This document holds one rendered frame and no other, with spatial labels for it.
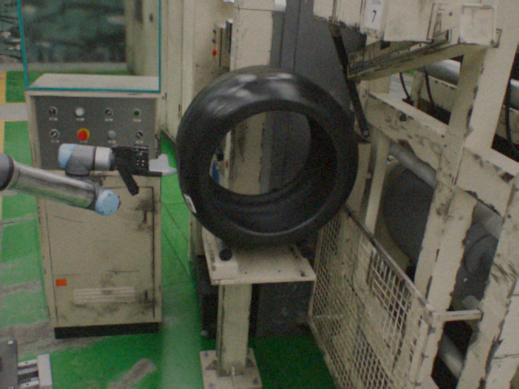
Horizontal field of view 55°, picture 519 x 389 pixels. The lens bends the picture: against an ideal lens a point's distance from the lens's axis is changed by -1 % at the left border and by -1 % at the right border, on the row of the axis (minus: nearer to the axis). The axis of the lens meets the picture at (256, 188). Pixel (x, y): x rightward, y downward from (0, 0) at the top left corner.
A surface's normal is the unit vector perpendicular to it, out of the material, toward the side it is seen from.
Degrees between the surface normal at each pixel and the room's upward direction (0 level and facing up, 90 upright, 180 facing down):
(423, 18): 90
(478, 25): 72
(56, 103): 90
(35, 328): 0
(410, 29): 90
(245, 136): 90
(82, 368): 0
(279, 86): 42
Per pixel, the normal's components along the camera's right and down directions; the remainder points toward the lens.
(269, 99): 0.17, 0.22
